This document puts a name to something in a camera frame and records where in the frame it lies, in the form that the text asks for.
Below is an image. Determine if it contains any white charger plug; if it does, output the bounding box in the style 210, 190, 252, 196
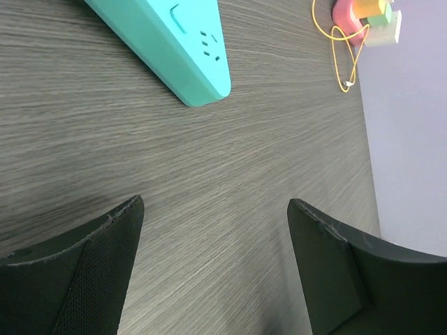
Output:
365, 10, 402, 47

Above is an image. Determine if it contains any teal triangular power strip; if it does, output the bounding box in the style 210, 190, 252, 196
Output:
87, 0, 231, 107

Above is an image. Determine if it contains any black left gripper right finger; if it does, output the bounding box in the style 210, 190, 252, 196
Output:
287, 199, 446, 334

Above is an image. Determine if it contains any yellow charging cable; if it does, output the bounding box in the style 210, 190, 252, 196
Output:
311, 0, 371, 94

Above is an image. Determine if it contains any pink triangular power strip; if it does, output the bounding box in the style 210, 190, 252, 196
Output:
332, 0, 368, 36

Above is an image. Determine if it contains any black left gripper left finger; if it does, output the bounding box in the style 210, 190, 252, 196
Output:
1, 195, 145, 334

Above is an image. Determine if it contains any yellow charger plug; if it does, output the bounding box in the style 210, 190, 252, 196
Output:
353, 0, 387, 19

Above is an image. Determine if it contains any green charger plug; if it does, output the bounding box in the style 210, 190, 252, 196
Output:
366, 3, 393, 27

